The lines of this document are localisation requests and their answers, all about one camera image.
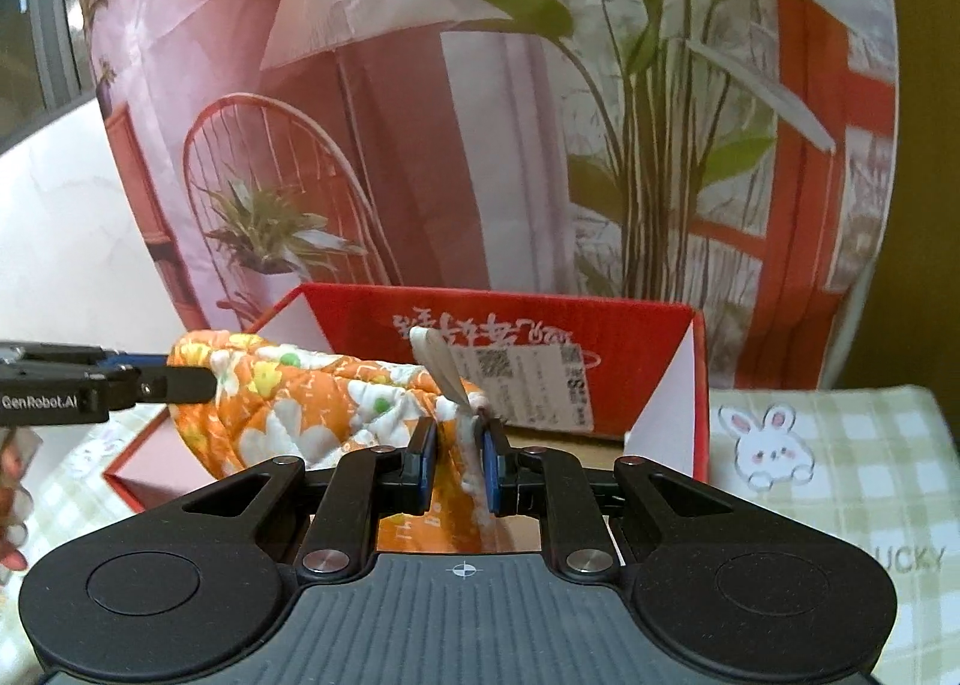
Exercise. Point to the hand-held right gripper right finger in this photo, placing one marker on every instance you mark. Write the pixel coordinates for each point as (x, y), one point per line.
(490, 469)

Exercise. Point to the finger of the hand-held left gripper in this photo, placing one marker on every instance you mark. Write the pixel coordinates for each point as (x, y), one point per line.
(127, 356)
(180, 385)

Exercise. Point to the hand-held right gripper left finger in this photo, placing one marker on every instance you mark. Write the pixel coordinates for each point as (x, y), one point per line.
(424, 461)

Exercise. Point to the orange floral quilted oven mitt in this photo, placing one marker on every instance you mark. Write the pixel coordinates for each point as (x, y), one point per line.
(300, 400)

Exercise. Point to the red cardboard box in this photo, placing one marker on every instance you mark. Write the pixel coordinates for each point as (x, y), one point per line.
(360, 325)

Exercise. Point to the person's left hand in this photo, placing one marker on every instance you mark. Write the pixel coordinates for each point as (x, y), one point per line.
(10, 497)

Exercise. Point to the printed backdrop cloth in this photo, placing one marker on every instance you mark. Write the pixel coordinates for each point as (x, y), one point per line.
(487, 167)

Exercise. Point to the green checked bunny cloth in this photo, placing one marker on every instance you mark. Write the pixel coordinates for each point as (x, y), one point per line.
(825, 445)

